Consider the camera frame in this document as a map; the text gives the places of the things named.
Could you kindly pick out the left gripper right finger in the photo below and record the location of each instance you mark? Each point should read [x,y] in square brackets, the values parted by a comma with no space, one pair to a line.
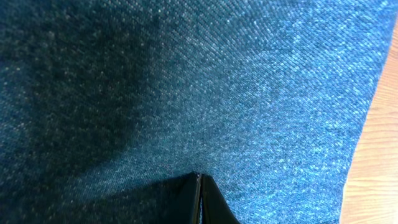
[215,209]

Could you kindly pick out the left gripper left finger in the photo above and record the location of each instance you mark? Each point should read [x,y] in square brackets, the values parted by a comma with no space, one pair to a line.
[185,209]

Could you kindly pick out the blue denim cloth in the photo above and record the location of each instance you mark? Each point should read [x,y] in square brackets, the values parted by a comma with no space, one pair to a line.
[107,106]

